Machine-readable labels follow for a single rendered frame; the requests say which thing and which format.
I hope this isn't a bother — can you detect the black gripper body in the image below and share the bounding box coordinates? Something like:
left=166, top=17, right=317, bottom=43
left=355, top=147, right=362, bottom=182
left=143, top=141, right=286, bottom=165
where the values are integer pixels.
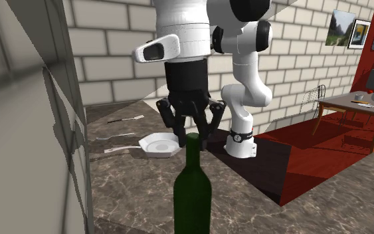
left=163, top=59, right=213, bottom=113

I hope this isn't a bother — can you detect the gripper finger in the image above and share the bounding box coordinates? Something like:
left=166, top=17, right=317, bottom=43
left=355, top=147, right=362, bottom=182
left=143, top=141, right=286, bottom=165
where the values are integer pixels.
left=155, top=98, right=188, bottom=148
left=191, top=100, right=227, bottom=152

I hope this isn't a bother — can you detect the white frying pan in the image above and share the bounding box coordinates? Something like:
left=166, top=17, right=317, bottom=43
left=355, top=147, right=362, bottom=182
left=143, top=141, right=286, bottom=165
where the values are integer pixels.
left=104, top=132, right=181, bottom=159

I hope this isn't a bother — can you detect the silver fork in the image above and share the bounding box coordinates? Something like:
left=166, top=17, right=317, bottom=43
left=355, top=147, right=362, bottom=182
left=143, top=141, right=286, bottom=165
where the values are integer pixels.
left=95, top=132, right=136, bottom=141

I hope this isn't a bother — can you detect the dark robot stand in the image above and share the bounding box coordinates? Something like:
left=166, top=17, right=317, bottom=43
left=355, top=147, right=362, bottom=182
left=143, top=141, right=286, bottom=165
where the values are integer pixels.
left=205, top=128, right=294, bottom=207

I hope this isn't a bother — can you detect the dark green wine bottle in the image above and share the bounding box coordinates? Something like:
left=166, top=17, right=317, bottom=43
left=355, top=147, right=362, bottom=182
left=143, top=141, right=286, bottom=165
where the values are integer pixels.
left=173, top=132, right=213, bottom=234

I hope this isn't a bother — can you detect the wooden dining table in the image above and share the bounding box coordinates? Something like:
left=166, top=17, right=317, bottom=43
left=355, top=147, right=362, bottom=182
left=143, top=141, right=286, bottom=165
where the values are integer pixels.
left=312, top=90, right=374, bottom=154

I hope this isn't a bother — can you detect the tall grey cabinet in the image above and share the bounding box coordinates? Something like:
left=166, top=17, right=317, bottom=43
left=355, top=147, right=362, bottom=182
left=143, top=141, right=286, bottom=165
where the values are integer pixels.
left=0, top=0, right=94, bottom=234

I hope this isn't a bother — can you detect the black handled knife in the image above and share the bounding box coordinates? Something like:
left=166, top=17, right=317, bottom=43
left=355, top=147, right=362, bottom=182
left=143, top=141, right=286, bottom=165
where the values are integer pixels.
left=106, top=114, right=145, bottom=124

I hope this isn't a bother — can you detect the wire metal chair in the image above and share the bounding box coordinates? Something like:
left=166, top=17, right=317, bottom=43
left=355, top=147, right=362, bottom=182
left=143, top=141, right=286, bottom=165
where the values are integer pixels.
left=299, top=84, right=327, bottom=118

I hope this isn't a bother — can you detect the landscape wall picture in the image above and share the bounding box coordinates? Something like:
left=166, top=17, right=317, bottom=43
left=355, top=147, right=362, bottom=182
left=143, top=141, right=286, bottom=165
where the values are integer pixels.
left=324, top=9, right=357, bottom=47

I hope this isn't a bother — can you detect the white framed wall picture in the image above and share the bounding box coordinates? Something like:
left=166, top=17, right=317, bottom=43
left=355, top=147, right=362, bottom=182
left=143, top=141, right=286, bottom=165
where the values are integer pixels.
left=347, top=19, right=373, bottom=50

